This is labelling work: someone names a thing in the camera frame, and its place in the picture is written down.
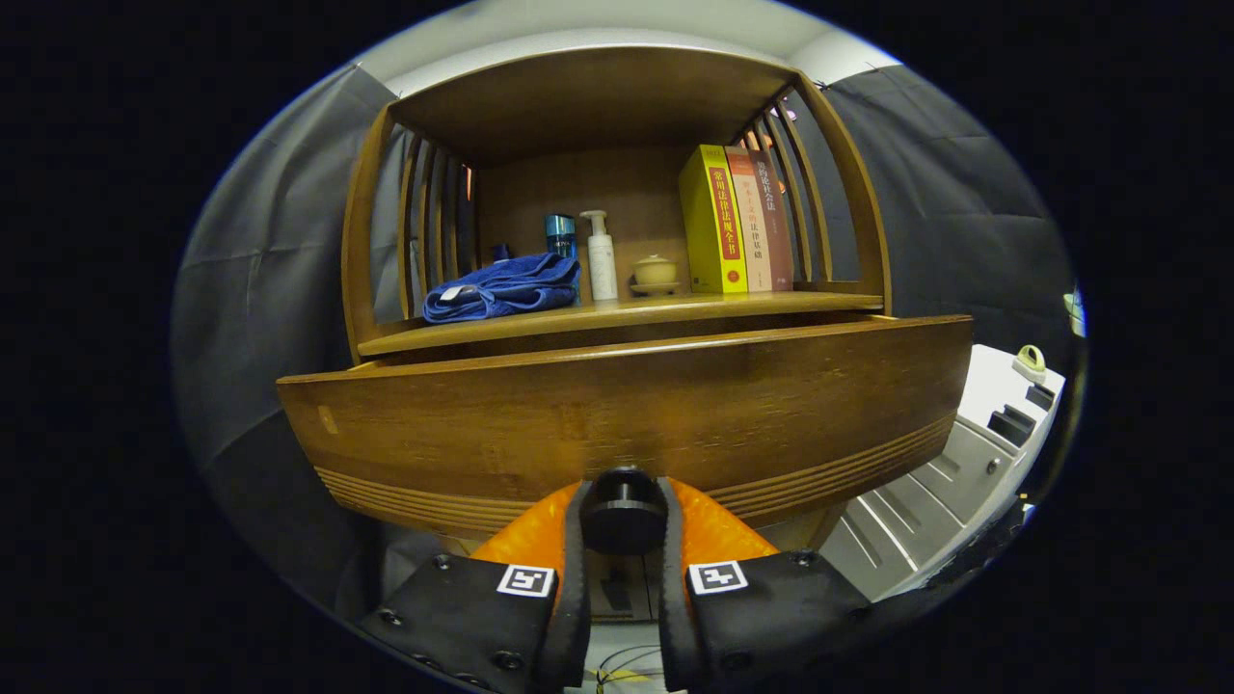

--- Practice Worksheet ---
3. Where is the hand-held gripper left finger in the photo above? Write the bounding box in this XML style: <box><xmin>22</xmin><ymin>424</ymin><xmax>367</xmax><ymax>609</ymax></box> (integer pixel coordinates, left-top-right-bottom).
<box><xmin>359</xmin><ymin>480</ymin><xmax>593</xmax><ymax>693</ymax></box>

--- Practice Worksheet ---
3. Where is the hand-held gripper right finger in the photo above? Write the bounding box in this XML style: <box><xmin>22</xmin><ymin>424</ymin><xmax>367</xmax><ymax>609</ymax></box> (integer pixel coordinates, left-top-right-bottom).
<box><xmin>656</xmin><ymin>477</ymin><xmax>874</xmax><ymax>693</ymax></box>

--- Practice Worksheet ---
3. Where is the black round drawer knob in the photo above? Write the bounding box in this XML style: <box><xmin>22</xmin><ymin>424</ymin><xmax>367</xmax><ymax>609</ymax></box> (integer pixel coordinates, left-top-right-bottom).
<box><xmin>580</xmin><ymin>467</ymin><xmax>668</xmax><ymax>556</ymax></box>

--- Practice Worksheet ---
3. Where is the brown wooden drawer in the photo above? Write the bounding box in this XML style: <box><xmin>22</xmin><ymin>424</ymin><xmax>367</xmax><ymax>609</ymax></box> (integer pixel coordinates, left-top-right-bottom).
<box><xmin>277</xmin><ymin>314</ymin><xmax>975</xmax><ymax>541</ymax></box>

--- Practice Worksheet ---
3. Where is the wooden countertop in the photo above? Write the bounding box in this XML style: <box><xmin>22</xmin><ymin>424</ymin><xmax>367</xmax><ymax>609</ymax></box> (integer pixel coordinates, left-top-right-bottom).
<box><xmin>359</xmin><ymin>291</ymin><xmax>885</xmax><ymax>358</ymax></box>

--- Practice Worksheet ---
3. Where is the white side cabinet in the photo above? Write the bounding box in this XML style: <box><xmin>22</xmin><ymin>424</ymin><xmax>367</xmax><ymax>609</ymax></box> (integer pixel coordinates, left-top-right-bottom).
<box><xmin>819</xmin><ymin>342</ymin><xmax>1067</xmax><ymax>601</ymax></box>

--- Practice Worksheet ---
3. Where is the brown wooden cabinet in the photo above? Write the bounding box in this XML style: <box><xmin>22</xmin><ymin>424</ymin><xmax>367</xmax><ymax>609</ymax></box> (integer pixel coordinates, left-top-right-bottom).
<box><xmin>340</xmin><ymin>45</ymin><xmax>893</xmax><ymax>623</ymax></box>

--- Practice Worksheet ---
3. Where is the blue folded towel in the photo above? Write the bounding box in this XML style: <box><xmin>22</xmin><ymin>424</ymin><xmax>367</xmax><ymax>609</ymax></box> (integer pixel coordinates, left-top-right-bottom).
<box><xmin>422</xmin><ymin>253</ymin><xmax>582</xmax><ymax>325</ymax></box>

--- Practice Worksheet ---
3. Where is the white pump bottle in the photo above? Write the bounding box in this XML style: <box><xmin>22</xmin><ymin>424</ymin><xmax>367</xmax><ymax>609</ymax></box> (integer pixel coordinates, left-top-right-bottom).
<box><xmin>579</xmin><ymin>209</ymin><xmax>619</xmax><ymax>302</ymax></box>

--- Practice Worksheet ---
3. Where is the orange and cream book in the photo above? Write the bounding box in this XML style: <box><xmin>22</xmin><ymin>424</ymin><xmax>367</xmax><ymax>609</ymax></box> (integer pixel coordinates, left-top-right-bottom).
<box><xmin>724</xmin><ymin>146</ymin><xmax>774</xmax><ymax>293</ymax></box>

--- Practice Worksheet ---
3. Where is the brown book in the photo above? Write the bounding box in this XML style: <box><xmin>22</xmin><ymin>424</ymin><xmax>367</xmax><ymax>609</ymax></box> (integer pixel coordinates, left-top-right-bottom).
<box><xmin>747</xmin><ymin>147</ymin><xmax>795</xmax><ymax>292</ymax></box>

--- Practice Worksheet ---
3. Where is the thick yellow book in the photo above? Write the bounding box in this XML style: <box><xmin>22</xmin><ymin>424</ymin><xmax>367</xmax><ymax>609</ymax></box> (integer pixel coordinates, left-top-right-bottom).
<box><xmin>678</xmin><ymin>144</ymin><xmax>749</xmax><ymax>295</ymax></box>

